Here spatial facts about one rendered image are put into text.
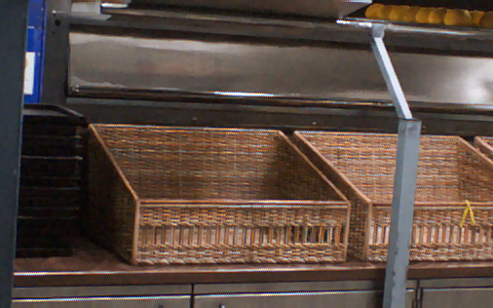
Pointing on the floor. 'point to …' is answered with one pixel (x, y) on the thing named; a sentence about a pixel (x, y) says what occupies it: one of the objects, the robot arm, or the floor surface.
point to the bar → (404, 202)
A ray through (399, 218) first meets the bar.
